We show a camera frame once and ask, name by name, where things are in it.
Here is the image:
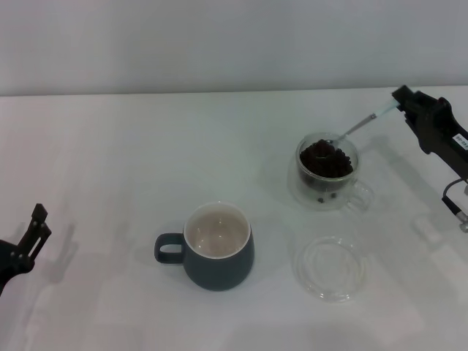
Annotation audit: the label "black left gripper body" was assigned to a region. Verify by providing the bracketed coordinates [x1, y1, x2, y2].
[0, 239, 32, 293]

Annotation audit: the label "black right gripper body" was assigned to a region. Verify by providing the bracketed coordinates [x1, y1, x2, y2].
[426, 97, 468, 180]

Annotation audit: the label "metal spoon light blue handle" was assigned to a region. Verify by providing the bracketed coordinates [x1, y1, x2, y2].
[314, 102, 401, 160]

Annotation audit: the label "coffee beans in glass cup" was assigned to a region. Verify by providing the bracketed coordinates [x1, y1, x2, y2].
[299, 138, 354, 178]

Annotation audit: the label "dark right gripper cable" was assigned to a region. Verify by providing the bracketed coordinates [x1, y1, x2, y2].
[441, 177, 468, 233]

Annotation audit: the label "clear double-wall glass cup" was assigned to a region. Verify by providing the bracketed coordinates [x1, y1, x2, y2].
[288, 132, 374, 212]

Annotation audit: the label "dark grey mug white inside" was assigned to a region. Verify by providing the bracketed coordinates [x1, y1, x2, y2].
[154, 201, 255, 293]

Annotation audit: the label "clear glass saucer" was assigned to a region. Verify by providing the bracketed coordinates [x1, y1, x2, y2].
[293, 235, 369, 303]

